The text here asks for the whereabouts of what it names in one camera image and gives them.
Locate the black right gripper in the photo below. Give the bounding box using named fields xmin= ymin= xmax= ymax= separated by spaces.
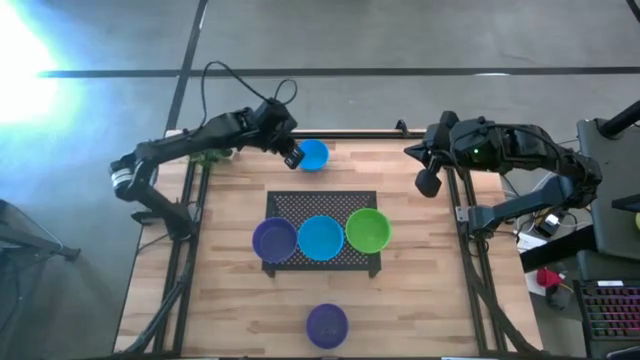
xmin=403 ymin=112 xmax=462 ymax=199

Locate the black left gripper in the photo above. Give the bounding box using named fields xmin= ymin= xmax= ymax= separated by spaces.
xmin=253 ymin=98 xmax=307 ymax=171

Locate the blue plastic mini bowl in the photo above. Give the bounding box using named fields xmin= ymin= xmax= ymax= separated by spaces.
xmin=297 ymin=214 xmax=346 ymax=262
xmin=297 ymin=138 xmax=331 ymax=173

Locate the green plastic mini bowl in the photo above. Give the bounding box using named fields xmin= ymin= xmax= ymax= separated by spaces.
xmin=344 ymin=207 xmax=393 ymax=255

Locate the purple plastic mini bowl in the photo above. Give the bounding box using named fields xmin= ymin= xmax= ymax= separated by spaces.
xmin=251 ymin=216 xmax=300 ymax=265
xmin=305 ymin=303 xmax=350 ymax=350

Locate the black perforated metal stand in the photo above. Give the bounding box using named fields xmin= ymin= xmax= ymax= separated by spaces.
xmin=263 ymin=189 xmax=382 ymax=279

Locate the white box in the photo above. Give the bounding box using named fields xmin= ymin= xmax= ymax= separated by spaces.
xmin=517 ymin=232 xmax=549 ymax=254

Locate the red object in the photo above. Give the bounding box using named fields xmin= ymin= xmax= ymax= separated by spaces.
xmin=537 ymin=267 xmax=564 ymax=289

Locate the black computer keyboard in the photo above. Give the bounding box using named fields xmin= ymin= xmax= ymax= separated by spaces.
xmin=573 ymin=278 xmax=640 ymax=344

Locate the dark floor stand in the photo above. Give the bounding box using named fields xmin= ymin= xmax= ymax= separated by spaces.
xmin=0 ymin=199 xmax=81 ymax=360

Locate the black aluminium table frame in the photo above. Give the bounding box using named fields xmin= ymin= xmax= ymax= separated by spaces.
xmin=113 ymin=127 xmax=546 ymax=360

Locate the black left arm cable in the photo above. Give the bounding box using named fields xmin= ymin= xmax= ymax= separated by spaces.
xmin=199 ymin=60 xmax=299 ymax=131

